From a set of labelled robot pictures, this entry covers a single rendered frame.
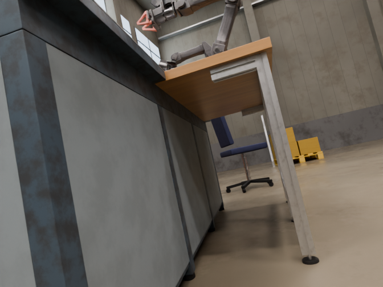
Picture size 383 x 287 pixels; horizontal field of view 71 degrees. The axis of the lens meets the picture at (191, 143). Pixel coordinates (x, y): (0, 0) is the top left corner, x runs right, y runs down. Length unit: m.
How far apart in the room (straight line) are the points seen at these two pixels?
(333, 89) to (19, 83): 10.26
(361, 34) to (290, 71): 2.45
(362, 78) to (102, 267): 10.51
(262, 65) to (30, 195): 0.84
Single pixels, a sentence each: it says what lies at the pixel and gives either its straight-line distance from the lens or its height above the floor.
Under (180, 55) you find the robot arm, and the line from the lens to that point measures 1.97.
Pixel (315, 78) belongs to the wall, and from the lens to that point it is 10.49.
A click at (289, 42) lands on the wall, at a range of 10.82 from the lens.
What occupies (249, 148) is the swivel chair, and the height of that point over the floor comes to 0.47.
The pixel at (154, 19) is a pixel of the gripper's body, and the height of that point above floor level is 1.18.
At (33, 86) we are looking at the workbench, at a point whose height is 0.58.
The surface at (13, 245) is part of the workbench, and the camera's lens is 0.51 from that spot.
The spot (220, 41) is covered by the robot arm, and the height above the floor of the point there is 0.96.
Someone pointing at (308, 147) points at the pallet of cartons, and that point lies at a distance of 6.28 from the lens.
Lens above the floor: 0.41
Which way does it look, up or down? 5 degrees up
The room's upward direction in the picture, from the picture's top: 12 degrees counter-clockwise
